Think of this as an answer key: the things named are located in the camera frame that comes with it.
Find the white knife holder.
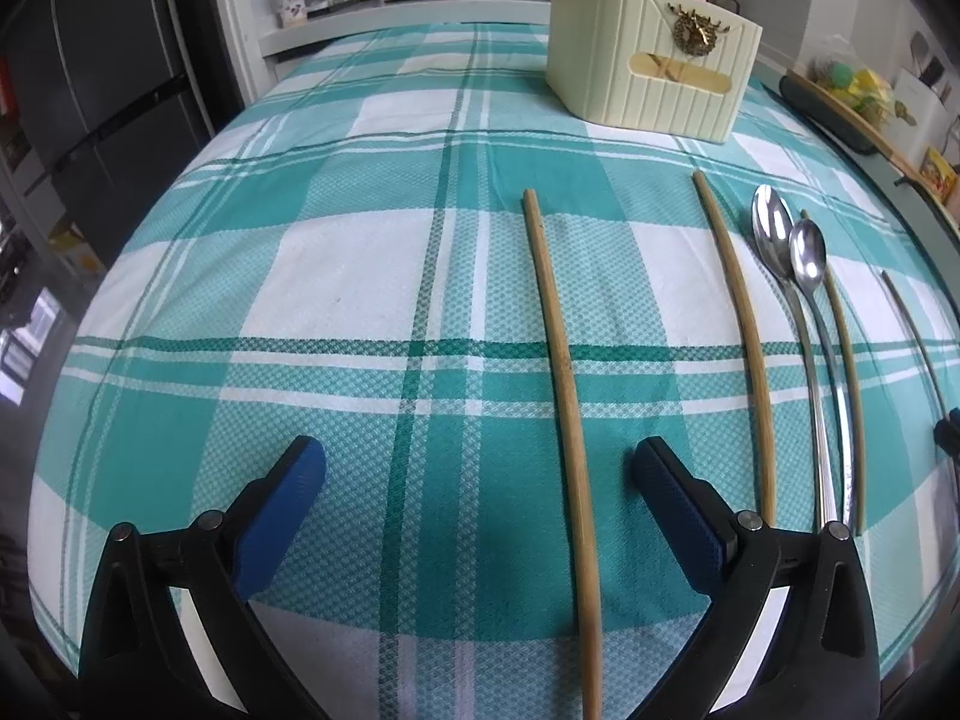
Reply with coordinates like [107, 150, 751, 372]
[892, 67, 960, 158]

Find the black plastic tray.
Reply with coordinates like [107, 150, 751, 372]
[780, 73, 878, 155]

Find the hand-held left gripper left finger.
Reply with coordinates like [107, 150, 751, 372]
[79, 436, 327, 720]

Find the black kitchen utensil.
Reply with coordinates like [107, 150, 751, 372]
[911, 31, 946, 87]

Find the dark grey refrigerator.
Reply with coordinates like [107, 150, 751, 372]
[0, 0, 215, 256]

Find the teal checked tablecloth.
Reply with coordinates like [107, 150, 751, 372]
[28, 19, 960, 720]

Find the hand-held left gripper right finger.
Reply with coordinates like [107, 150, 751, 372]
[622, 437, 882, 720]

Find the steel spoon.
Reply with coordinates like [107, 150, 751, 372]
[790, 220, 857, 533]
[751, 184, 837, 530]

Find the yellow cardboard box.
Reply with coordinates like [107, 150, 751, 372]
[49, 221, 106, 278]

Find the yellow printed container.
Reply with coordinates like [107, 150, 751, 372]
[921, 148, 960, 200]

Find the wooden cutting board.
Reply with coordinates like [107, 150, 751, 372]
[784, 67, 912, 181]

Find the cream ribbed utensil holder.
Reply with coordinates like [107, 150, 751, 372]
[545, 0, 764, 143]

